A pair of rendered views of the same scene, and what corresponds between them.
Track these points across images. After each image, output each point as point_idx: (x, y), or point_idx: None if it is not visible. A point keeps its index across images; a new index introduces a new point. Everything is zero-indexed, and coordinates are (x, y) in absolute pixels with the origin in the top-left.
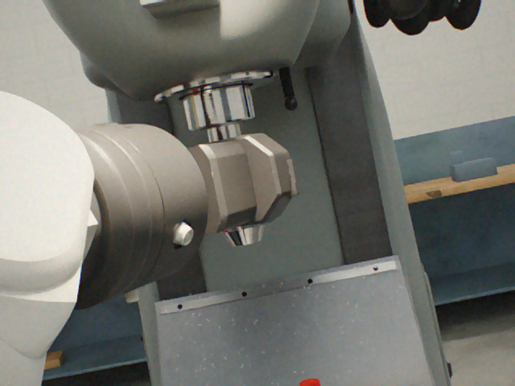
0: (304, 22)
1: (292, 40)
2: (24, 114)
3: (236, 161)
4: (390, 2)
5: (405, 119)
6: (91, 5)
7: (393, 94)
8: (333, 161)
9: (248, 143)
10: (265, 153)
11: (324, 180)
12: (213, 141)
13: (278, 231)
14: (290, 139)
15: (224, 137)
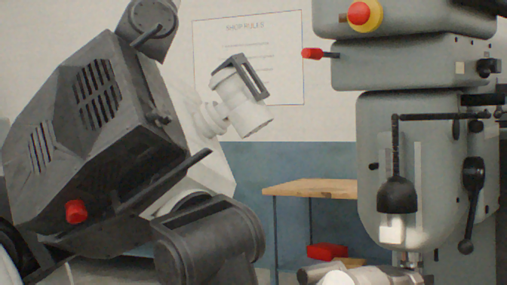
0: (437, 243)
1: (431, 247)
2: (343, 278)
3: (404, 283)
4: (459, 250)
5: None
6: (370, 227)
7: None
8: (499, 250)
9: (410, 277)
10: (414, 282)
11: (494, 258)
12: (407, 265)
13: (465, 275)
14: (480, 233)
15: (410, 265)
